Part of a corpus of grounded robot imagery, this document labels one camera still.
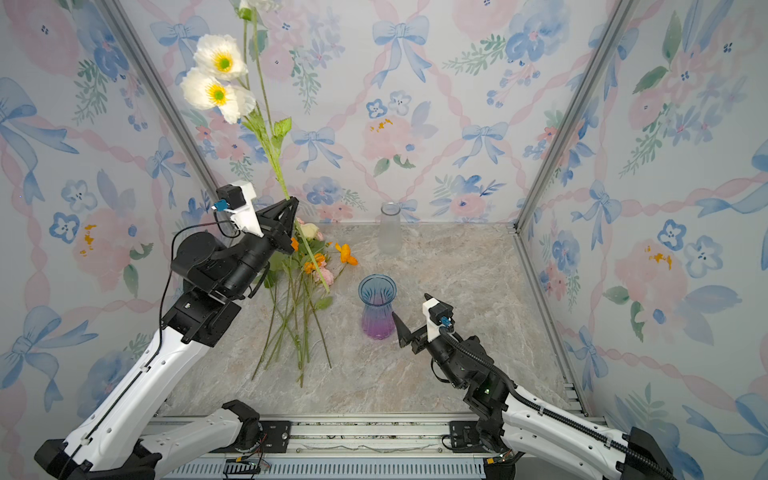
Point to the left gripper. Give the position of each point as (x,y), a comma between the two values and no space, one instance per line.
(280,233)

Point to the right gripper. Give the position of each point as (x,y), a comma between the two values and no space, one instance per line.
(408,336)

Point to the orange marigold flower stem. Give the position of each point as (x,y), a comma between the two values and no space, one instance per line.
(285,280)

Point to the pink orange bud stem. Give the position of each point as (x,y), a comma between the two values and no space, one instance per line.
(312,297)

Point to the blue purple glass vase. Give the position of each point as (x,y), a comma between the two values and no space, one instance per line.
(377,293)

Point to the orange poppy flower stem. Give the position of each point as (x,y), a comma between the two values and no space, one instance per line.
(343,260)

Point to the white flower stem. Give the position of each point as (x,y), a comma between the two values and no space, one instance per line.
(225,78)

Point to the pink rose flower stem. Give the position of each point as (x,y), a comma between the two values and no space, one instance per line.
(310,244)

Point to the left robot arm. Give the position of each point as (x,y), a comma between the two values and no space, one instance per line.
(110,443)

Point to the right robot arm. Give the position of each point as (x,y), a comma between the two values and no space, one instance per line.
(513,422)

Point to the clear frosted glass vase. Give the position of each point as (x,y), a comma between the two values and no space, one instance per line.
(390,235)

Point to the cream rose flower stem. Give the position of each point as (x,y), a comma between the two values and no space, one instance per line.
(292,270)

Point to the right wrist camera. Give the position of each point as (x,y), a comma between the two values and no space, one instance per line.
(439,319)

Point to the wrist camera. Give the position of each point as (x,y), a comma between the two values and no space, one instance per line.
(439,319)
(236,199)

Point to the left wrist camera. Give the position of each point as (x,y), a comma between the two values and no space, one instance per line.
(236,199)

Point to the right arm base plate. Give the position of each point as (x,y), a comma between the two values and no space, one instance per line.
(469,437)

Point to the aluminium front rail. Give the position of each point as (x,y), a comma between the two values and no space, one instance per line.
(366,446)

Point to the left corner aluminium post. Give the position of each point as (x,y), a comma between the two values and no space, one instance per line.
(127,36)

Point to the corner aluminium post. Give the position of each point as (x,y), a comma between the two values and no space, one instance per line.
(127,36)
(608,40)

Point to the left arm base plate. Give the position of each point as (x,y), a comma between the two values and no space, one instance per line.
(269,437)

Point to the right corner aluminium post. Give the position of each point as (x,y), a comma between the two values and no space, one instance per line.
(608,40)

